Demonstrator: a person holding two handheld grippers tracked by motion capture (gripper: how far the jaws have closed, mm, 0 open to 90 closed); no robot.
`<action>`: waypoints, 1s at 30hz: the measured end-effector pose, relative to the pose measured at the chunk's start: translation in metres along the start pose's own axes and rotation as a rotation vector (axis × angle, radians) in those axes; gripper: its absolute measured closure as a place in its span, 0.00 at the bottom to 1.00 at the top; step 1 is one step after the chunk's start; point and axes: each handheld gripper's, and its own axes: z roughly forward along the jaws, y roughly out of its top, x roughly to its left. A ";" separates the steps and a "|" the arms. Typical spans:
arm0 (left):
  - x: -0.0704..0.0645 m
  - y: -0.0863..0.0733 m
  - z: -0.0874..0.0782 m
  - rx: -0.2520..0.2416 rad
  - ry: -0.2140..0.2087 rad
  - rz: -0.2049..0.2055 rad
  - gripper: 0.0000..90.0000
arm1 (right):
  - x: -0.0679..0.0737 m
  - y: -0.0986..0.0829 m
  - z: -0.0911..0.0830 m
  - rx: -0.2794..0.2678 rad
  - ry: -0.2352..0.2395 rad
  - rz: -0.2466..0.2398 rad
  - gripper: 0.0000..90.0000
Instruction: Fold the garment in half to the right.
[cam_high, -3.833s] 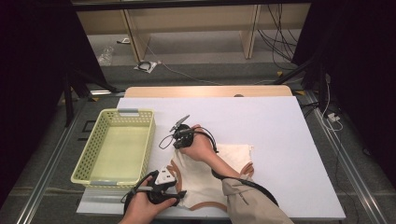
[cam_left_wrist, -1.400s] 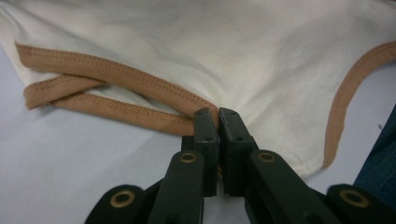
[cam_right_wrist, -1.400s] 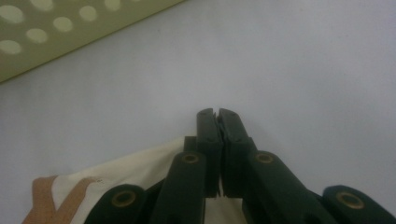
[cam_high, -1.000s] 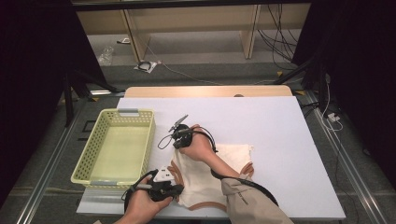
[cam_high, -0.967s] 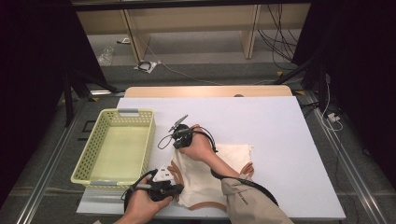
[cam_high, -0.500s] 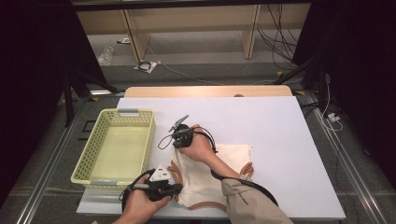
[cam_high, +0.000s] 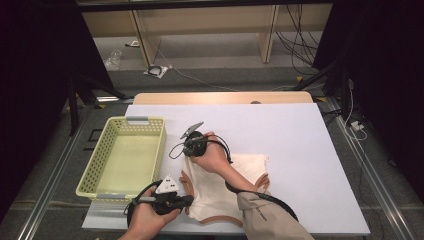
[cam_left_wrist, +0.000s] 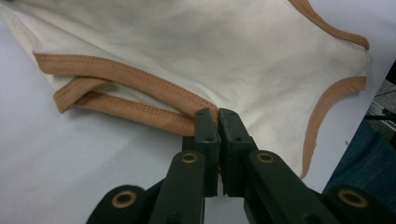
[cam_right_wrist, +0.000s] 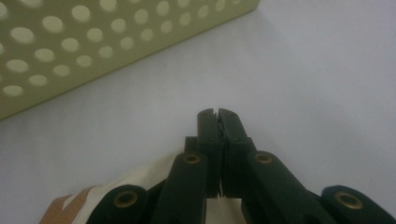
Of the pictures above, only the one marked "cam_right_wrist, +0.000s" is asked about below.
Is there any cream undershirt with tan trim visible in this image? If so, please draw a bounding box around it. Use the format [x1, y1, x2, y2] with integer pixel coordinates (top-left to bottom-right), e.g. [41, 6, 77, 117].
[38, 152, 247, 224]

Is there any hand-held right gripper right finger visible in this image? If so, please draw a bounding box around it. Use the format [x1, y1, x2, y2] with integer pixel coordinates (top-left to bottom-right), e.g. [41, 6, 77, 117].
[218, 107, 339, 224]

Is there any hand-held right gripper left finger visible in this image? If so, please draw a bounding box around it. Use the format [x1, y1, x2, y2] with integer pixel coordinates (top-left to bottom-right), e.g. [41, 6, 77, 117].
[150, 108, 224, 224]

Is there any pale green perforated plastic basket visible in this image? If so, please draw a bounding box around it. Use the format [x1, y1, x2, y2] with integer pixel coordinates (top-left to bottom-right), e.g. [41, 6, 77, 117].
[0, 0, 261, 120]

